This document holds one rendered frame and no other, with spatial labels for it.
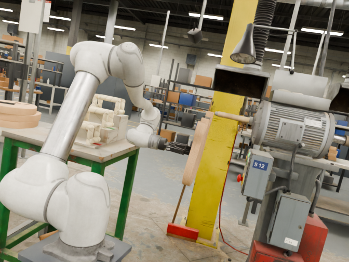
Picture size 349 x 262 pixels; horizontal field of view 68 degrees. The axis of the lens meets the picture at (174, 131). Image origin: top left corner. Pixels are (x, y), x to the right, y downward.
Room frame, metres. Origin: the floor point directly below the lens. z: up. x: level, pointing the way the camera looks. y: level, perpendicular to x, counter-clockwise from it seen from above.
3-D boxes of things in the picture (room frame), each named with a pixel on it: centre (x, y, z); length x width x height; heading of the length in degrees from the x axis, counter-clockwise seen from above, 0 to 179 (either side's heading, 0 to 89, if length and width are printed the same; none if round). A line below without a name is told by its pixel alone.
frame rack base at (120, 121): (1.80, 0.49, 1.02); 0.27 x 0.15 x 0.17; 82
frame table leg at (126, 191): (1.80, 0.25, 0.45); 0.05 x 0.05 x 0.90; 78
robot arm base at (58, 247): (0.85, 0.23, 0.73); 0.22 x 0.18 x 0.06; 71
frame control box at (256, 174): (1.22, -0.49, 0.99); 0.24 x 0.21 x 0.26; 78
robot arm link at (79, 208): (0.86, 0.26, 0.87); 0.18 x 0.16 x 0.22; 82
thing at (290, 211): (1.28, -0.66, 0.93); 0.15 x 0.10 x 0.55; 78
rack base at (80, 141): (1.50, 0.54, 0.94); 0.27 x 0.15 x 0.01; 82
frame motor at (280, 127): (1.44, -0.62, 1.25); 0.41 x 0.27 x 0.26; 78
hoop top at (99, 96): (1.77, 0.49, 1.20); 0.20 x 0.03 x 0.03; 81
